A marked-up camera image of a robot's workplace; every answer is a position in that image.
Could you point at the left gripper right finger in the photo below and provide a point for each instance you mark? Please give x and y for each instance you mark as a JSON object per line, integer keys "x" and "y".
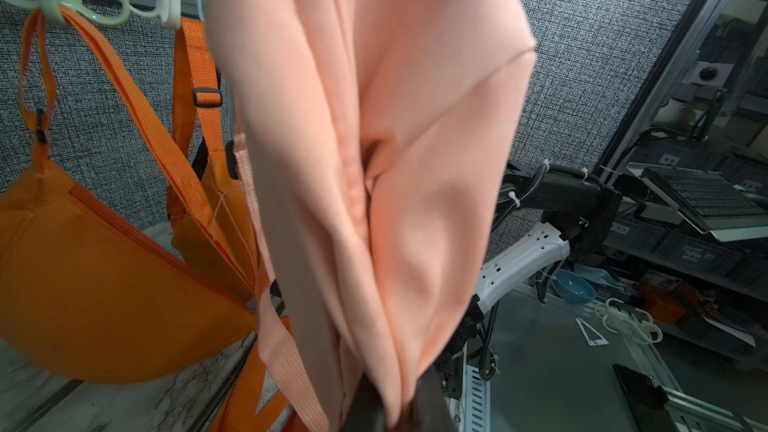
{"x": 430, "y": 412}

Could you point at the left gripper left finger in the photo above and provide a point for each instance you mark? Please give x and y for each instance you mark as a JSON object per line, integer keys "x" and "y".
{"x": 366, "y": 412}

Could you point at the orange sling bag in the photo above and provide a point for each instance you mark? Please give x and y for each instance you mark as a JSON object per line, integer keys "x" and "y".
{"x": 210, "y": 192}
{"x": 87, "y": 295}
{"x": 273, "y": 379}

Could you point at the pink sling bag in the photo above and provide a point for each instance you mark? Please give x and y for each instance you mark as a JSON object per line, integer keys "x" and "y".
{"x": 377, "y": 133}

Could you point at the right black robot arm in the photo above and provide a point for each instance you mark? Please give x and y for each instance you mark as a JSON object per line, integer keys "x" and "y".
{"x": 580, "y": 206}

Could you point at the blue bowl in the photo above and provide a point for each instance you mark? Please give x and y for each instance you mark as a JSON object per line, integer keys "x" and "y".
{"x": 572, "y": 288}

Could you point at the black phone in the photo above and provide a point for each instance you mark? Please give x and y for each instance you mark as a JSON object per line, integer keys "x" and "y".
{"x": 646, "y": 401}

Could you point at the spare white hooks pile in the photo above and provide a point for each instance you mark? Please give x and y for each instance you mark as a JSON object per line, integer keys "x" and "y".
{"x": 635, "y": 323}

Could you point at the black keyboard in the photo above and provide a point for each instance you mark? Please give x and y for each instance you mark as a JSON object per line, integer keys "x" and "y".
{"x": 707, "y": 201}

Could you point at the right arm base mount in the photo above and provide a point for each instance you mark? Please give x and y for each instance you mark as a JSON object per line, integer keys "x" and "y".
{"x": 536, "y": 253}

